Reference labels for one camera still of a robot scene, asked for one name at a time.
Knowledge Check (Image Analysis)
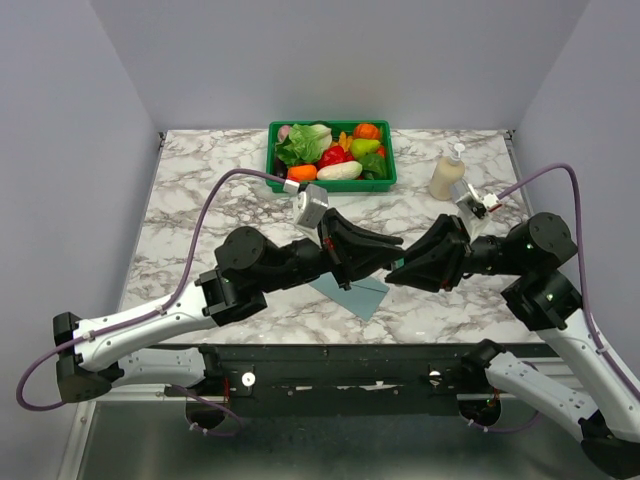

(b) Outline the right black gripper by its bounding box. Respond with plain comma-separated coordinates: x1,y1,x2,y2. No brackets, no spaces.
383,212,528,293

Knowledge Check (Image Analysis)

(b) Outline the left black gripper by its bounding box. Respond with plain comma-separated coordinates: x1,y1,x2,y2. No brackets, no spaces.
257,208,405,294

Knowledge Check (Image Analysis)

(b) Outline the blue-grey envelope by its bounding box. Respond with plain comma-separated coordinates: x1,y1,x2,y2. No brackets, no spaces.
310,274,389,321

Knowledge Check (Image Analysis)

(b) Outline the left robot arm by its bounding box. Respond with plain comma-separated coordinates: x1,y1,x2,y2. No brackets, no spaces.
53,208,403,403

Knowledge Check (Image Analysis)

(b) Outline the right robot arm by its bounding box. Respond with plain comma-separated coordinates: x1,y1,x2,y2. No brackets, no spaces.
385,213,639,479

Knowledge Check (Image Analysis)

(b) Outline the white radish toy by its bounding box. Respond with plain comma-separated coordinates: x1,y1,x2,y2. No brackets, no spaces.
316,160,363,181

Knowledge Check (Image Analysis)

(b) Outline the beige pump bottle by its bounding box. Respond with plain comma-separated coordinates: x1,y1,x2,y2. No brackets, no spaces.
429,143,466,201

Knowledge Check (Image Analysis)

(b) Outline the green pepper toy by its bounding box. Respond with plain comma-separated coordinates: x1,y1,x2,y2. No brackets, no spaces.
358,153,388,180

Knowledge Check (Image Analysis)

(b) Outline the orange carrot toy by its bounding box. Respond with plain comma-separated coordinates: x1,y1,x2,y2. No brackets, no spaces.
287,164,317,182

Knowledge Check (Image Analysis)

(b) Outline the red pepper toy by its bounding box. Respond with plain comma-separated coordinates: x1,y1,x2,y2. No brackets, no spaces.
316,145,354,171

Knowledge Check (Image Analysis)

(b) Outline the green pear toy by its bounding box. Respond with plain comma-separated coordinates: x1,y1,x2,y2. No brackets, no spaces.
349,138,381,160

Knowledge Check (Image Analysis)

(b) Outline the orange pumpkin toy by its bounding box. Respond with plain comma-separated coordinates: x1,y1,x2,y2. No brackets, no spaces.
353,123,382,141

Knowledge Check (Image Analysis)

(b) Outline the green lettuce toy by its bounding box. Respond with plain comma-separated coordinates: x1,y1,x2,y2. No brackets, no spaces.
275,124,333,167

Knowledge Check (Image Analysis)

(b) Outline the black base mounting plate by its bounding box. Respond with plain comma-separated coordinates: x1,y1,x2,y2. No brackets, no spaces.
188,341,498,418

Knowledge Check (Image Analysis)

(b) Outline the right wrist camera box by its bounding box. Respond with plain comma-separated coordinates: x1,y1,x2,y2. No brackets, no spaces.
449,179,502,243

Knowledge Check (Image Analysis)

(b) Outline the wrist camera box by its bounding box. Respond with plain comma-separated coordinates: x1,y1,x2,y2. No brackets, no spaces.
449,179,502,243
283,179,329,246

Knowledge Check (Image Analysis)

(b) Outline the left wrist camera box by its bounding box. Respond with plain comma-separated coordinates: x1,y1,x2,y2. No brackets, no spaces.
283,179,329,246

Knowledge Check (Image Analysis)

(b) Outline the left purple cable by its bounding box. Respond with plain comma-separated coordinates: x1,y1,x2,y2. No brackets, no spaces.
15,168,301,439

